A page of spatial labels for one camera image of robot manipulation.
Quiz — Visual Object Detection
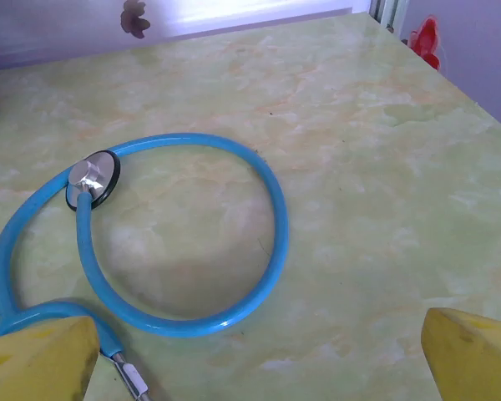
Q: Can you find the blue stethoscope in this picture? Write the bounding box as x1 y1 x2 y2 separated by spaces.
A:
0 132 291 401

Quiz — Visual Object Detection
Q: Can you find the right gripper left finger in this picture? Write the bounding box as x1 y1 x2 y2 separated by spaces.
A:
0 316 101 401

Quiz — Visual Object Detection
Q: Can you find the aluminium frame post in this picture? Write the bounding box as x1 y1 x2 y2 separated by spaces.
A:
369 0 410 33

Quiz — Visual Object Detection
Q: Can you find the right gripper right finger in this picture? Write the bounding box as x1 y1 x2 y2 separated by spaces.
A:
420 307 501 401

